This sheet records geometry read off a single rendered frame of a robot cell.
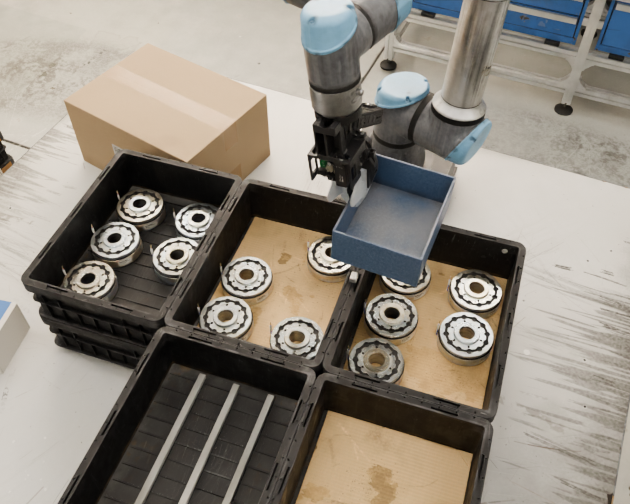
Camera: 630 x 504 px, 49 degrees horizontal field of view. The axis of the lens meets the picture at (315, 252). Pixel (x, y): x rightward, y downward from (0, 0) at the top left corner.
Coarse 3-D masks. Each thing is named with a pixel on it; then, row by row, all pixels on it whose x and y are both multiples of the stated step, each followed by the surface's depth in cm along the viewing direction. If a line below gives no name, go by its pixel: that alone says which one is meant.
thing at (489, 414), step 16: (496, 240) 137; (512, 240) 137; (352, 288) 130; (512, 288) 130; (352, 304) 127; (512, 304) 127; (512, 320) 125; (336, 336) 123; (336, 368) 119; (496, 368) 119; (368, 384) 117; (384, 384) 117; (496, 384) 118; (432, 400) 115; (448, 400) 115; (496, 400) 115; (480, 416) 113
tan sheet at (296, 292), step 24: (264, 240) 151; (288, 240) 151; (312, 240) 151; (288, 264) 146; (288, 288) 142; (312, 288) 142; (336, 288) 142; (264, 312) 138; (288, 312) 138; (312, 312) 138; (264, 336) 135
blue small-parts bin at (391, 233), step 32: (384, 160) 122; (384, 192) 126; (416, 192) 125; (448, 192) 117; (352, 224) 120; (384, 224) 121; (416, 224) 121; (352, 256) 113; (384, 256) 110; (416, 256) 116
